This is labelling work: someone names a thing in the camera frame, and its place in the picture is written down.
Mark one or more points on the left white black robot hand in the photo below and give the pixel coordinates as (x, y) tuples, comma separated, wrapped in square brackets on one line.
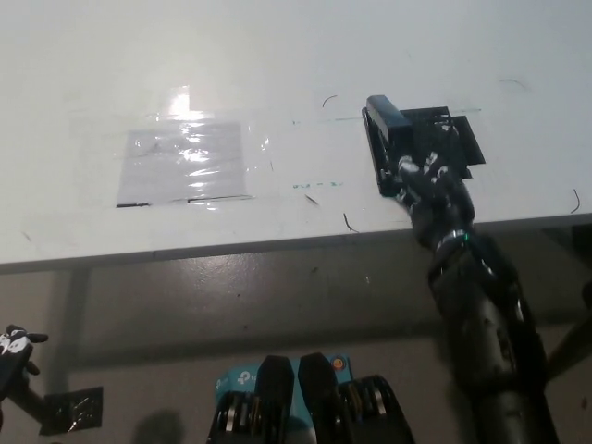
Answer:
[(16, 347)]

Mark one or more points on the clear plastic sheet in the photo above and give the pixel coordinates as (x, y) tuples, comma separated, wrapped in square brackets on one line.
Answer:
[(180, 159)]

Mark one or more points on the black tape mark patch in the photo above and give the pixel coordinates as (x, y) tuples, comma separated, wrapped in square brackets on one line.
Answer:
[(458, 139)]

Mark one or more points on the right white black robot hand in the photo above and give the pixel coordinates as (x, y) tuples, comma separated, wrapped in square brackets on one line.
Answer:
[(439, 199)]

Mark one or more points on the clear plastic tape film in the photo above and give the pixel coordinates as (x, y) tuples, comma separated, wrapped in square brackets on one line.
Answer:
[(203, 139)]

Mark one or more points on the black floor tape patch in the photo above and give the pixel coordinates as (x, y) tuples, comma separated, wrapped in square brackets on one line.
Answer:
[(74, 410)]

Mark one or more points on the black teal robot torso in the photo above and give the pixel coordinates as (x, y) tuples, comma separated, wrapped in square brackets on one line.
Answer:
[(305, 402)]

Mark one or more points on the black desk stapler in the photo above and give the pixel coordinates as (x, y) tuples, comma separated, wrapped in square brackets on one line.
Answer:
[(386, 134)]

